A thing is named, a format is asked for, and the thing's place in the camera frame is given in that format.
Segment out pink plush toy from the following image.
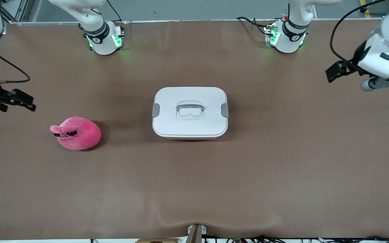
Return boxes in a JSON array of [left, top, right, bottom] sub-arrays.
[[50, 116, 102, 151]]

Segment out black left arm base cables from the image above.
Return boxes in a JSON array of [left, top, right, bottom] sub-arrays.
[[236, 16, 271, 36]]

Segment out metal table clamp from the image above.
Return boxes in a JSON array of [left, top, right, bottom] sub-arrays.
[[187, 224, 207, 243]]

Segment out black right arm base cable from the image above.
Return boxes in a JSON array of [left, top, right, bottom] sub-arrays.
[[105, 0, 124, 22]]

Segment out aluminium frame profile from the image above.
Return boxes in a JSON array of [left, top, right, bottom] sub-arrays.
[[0, 0, 29, 22]]

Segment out brown table mat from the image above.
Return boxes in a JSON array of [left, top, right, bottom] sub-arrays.
[[0, 20, 389, 241]]

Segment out silver table edge rail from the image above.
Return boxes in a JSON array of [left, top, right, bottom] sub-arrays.
[[9, 19, 384, 25]]

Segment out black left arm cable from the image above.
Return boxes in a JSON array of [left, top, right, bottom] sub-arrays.
[[330, 0, 389, 66]]

